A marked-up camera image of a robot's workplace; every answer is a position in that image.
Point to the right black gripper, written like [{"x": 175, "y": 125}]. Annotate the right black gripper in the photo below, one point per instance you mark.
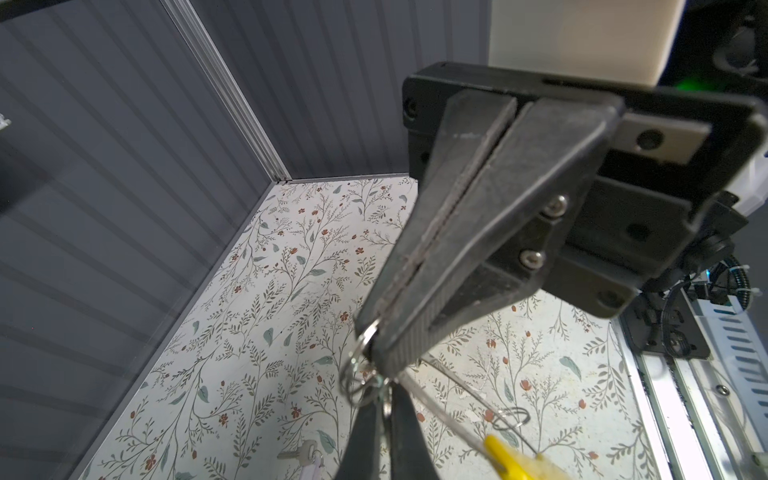
[{"x": 594, "y": 193}]

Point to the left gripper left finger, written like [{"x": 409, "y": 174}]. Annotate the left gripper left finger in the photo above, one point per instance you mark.
[{"x": 361, "y": 459}]

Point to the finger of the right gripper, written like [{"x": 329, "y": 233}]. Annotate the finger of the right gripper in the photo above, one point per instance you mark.
[{"x": 426, "y": 266}]

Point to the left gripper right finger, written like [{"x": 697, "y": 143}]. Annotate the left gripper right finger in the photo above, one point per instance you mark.
[{"x": 409, "y": 455}]

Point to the large keyring with yellow grip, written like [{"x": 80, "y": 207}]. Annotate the large keyring with yellow grip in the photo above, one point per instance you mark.
[{"x": 361, "y": 384}]

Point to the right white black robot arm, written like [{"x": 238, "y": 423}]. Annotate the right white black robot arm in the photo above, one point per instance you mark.
[{"x": 561, "y": 165}]

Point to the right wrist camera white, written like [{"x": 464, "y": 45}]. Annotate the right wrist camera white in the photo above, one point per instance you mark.
[{"x": 624, "y": 42}]

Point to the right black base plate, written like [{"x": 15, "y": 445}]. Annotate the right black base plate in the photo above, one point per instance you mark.
[{"x": 664, "y": 324}]

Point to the white slotted cable duct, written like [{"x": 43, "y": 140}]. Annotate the white slotted cable duct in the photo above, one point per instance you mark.
[{"x": 735, "y": 342}]

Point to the aluminium rail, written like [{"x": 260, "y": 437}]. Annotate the aluminium rail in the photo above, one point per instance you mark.
[{"x": 695, "y": 425}]

